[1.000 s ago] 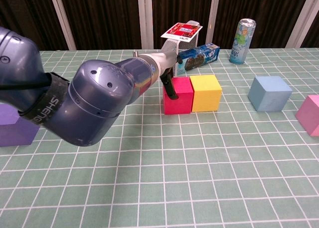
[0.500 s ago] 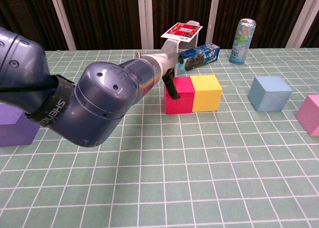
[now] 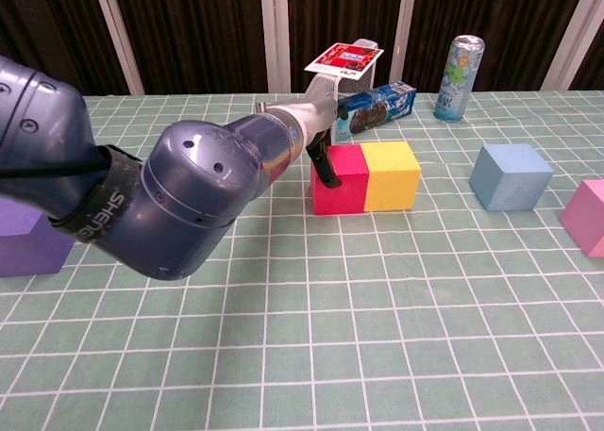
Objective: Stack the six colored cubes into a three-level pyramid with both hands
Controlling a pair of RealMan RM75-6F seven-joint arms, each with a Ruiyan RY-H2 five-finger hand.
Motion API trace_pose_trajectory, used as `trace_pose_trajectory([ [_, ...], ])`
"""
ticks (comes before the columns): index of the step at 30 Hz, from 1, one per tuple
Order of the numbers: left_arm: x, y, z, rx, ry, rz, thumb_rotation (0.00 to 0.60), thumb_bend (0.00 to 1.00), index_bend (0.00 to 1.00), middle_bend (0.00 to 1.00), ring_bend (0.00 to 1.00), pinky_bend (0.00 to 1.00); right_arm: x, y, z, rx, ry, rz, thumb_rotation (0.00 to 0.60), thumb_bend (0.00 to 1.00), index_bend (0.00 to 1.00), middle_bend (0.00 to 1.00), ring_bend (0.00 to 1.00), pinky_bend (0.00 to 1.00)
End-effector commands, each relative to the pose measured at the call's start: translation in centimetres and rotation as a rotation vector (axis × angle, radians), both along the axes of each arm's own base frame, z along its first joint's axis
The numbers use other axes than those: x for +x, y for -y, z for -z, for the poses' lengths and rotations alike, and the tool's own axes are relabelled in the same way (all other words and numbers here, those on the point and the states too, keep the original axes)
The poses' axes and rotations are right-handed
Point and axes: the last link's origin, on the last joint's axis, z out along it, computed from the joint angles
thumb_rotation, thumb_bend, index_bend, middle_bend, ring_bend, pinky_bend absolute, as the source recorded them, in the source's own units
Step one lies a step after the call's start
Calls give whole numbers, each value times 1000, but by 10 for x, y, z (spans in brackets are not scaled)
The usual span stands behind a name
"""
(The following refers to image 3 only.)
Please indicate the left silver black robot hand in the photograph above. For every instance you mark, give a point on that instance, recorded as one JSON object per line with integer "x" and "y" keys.
{"x": 322, "y": 117}

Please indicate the red foam cube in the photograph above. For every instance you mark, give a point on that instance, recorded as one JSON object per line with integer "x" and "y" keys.
{"x": 344, "y": 195}

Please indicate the light blue foam cube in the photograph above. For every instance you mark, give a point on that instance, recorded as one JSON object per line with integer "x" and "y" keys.
{"x": 509, "y": 181}

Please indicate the pink foam cube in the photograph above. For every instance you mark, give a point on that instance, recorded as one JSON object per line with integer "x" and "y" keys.
{"x": 587, "y": 214}

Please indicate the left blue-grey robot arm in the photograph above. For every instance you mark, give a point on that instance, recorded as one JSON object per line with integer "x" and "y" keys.
{"x": 189, "y": 190}

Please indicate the blue cookie box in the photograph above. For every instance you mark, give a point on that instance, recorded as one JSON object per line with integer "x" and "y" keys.
{"x": 377, "y": 110}

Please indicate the red and white snack pack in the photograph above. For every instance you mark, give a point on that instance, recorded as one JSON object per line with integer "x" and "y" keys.
{"x": 344, "y": 61}

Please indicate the yellow foam cube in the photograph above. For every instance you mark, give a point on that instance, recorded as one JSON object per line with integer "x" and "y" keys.
{"x": 391, "y": 186}

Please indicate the light green drink can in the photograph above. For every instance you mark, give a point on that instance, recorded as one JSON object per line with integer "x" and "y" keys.
{"x": 455, "y": 87}

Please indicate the green checked tablecloth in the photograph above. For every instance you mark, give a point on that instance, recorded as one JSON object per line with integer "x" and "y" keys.
{"x": 330, "y": 332}

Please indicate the purple foam cube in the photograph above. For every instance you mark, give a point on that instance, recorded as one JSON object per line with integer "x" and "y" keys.
{"x": 23, "y": 256}

